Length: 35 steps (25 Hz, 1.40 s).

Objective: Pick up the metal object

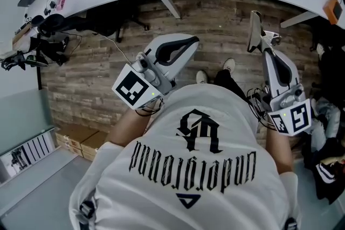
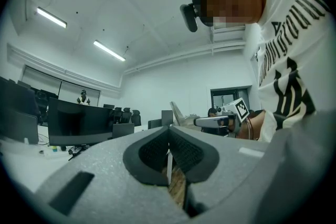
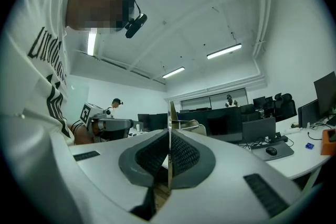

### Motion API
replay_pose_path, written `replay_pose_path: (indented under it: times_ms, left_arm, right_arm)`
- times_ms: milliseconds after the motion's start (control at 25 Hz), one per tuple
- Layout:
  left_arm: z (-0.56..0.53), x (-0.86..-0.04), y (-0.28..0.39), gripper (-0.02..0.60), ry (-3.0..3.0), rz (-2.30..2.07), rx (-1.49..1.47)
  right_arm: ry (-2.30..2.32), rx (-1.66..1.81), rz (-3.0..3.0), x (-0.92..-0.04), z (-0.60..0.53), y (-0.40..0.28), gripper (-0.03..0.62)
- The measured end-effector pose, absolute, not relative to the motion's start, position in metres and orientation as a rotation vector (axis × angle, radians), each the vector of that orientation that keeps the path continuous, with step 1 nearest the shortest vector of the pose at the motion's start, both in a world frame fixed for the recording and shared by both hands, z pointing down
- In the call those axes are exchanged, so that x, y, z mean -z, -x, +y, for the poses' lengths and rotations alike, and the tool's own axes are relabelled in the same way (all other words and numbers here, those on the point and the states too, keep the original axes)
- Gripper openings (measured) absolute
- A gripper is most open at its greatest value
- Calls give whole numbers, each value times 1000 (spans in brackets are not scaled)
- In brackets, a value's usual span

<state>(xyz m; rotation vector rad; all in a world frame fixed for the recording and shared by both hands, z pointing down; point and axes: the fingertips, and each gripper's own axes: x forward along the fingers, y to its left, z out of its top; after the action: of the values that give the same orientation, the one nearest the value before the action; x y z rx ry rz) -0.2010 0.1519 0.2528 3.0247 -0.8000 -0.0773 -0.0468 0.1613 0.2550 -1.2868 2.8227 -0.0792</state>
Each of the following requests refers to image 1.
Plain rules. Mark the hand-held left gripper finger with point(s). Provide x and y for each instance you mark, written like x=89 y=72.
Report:
x=172 y=40
x=182 y=63

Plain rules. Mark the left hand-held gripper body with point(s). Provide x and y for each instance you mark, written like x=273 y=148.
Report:
x=132 y=89

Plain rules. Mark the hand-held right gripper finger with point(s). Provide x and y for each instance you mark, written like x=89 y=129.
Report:
x=285 y=72
x=269 y=75

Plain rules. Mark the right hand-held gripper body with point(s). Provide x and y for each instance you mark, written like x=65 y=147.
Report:
x=292 y=118

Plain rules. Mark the person's left forearm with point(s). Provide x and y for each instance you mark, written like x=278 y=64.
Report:
x=126 y=129

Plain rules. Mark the person's right forearm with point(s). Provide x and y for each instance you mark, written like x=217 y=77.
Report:
x=279 y=153

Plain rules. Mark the white shoe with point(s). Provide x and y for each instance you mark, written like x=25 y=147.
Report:
x=202 y=77
x=229 y=64

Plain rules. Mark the white table leg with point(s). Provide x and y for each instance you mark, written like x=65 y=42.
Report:
x=169 y=5
x=296 y=19

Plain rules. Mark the black trousers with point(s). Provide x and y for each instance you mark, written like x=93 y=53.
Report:
x=229 y=83

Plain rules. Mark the black office chair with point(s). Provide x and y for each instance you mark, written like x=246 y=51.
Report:
x=102 y=22

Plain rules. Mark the orange box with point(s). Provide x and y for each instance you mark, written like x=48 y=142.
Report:
x=330 y=6

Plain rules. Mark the white printed T-shirt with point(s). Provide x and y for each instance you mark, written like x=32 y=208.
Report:
x=183 y=183

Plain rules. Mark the pink card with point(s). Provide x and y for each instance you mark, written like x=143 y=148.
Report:
x=62 y=1

